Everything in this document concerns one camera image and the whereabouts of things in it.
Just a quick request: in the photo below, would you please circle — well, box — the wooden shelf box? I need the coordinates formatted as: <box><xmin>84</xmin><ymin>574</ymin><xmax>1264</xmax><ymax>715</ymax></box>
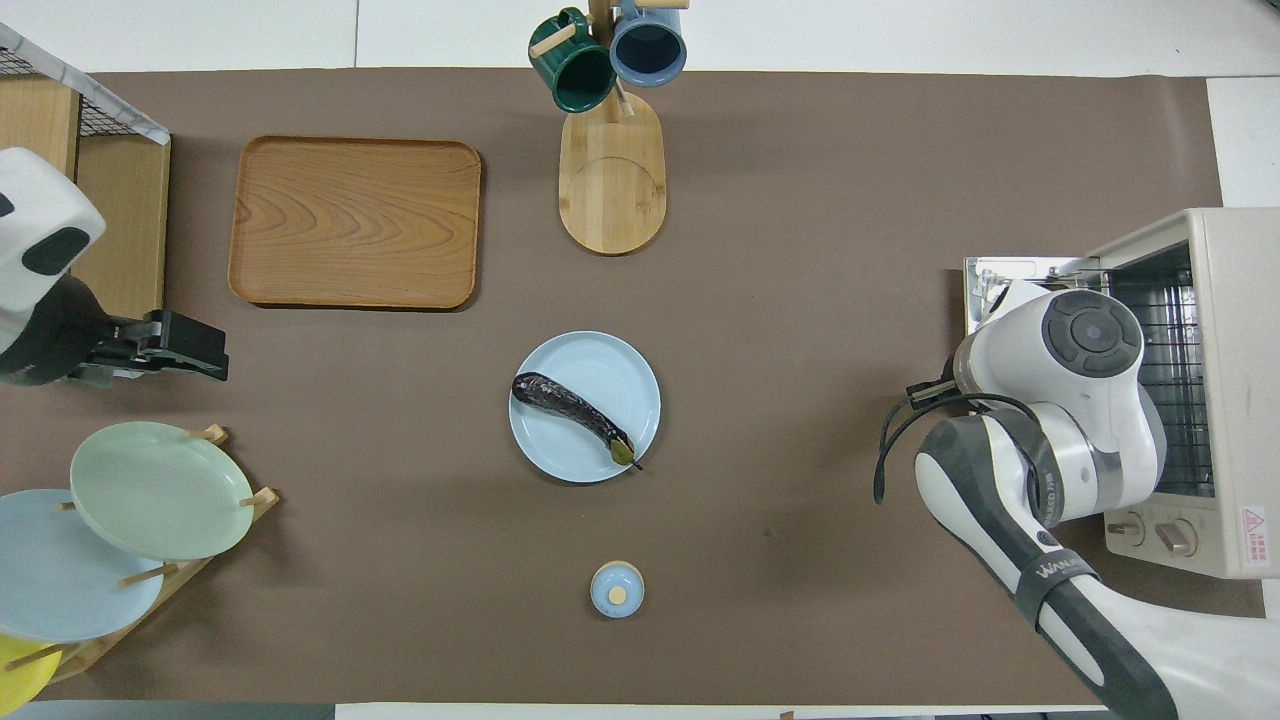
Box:
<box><xmin>0</xmin><ymin>75</ymin><xmax>171</xmax><ymax>319</ymax></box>

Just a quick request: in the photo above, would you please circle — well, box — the wooden serving tray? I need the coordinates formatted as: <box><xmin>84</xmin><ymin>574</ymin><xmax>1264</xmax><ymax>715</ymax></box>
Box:
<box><xmin>228</xmin><ymin>136</ymin><xmax>482</xmax><ymax>310</ymax></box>

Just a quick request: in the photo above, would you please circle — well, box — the wooden mug tree stand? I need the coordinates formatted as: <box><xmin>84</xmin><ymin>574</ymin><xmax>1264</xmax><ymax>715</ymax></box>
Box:
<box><xmin>530</xmin><ymin>0</ymin><xmax>691</xmax><ymax>257</ymax></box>

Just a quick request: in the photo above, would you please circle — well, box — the light blue serving plate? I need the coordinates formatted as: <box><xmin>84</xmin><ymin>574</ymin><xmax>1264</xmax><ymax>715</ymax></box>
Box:
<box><xmin>508</xmin><ymin>331</ymin><xmax>662</xmax><ymax>484</ymax></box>

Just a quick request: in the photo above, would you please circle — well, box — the light blue racked plate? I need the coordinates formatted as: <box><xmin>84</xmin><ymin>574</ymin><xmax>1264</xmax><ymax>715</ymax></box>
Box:
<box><xmin>0</xmin><ymin>489</ymin><xmax>166</xmax><ymax>644</ymax></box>

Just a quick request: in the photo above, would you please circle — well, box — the beige toaster oven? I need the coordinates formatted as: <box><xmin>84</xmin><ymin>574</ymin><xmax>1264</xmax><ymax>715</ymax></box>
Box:
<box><xmin>965</xmin><ymin>208</ymin><xmax>1280</xmax><ymax>579</ymax></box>

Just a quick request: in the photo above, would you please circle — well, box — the dark green ceramic mug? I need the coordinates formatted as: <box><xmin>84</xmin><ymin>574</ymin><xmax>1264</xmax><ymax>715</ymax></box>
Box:
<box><xmin>528</xmin><ymin>8</ymin><xmax>617</xmax><ymax>114</ymax></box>

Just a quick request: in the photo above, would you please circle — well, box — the wooden plate rack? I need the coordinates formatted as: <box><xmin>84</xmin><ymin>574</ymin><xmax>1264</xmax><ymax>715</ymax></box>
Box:
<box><xmin>5</xmin><ymin>425</ymin><xmax>280</xmax><ymax>686</ymax></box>

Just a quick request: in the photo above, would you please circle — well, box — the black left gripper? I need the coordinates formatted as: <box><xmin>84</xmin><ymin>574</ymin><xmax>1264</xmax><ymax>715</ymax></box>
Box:
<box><xmin>0</xmin><ymin>276</ymin><xmax>230</xmax><ymax>387</ymax></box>

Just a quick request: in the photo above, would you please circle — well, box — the dark purple eggplant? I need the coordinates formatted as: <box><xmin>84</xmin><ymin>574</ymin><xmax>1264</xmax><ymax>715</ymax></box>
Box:
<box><xmin>512</xmin><ymin>372</ymin><xmax>644</xmax><ymax>471</ymax></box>

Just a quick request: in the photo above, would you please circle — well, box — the yellow plate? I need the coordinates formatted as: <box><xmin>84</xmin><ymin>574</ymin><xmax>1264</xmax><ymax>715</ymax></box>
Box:
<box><xmin>0</xmin><ymin>632</ymin><xmax>63</xmax><ymax>716</ymax></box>

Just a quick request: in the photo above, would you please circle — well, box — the blue ceramic mug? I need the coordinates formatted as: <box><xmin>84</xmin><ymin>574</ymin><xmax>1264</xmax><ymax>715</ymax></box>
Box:
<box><xmin>609</xmin><ymin>0</ymin><xmax>689</xmax><ymax>88</ymax></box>

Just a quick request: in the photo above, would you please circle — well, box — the pale green plate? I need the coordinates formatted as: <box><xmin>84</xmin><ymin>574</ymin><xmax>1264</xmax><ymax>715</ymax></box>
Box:
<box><xmin>70</xmin><ymin>421</ymin><xmax>255</xmax><ymax>561</ymax></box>

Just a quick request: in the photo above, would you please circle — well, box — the brown table mat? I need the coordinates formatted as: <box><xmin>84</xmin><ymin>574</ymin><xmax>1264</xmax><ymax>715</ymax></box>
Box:
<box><xmin>0</xmin><ymin>68</ymin><xmax>1276</xmax><ymax>706</ymax></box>

